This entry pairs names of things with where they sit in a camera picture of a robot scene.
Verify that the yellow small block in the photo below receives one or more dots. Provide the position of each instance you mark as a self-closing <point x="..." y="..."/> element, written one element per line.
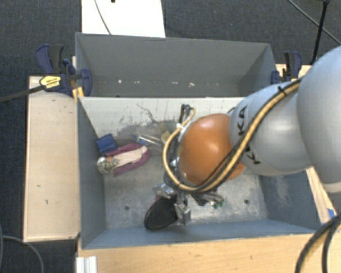
<point x="165" y="136"/>

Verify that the grey metal bin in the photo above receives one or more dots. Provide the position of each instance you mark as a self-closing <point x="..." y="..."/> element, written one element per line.
<point x="164" y="67"/>

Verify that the spotted pale ball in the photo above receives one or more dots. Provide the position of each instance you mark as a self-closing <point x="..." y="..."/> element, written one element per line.
<point x="106" y="165"/>

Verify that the purple and pink shoe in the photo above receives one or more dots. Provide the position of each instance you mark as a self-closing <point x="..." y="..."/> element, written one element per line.
<point x="130" y="158"/>

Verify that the pale wood flat board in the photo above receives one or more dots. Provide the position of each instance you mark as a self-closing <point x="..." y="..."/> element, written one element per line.
<point x="52" y="163"/>

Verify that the clear glass thing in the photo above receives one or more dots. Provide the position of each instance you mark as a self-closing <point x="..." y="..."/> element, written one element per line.
<point x="149" y="141"/>

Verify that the black oval flat thing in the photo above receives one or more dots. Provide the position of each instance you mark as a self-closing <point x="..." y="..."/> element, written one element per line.
<point x="159" y="216"/>

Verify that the blue box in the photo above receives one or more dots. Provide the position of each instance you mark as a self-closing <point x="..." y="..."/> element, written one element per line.
<point x="106" y="144"/>

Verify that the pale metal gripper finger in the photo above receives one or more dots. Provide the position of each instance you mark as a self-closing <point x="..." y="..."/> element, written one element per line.
<point x="184" y="214"/>
<point x="162" y="190"/>

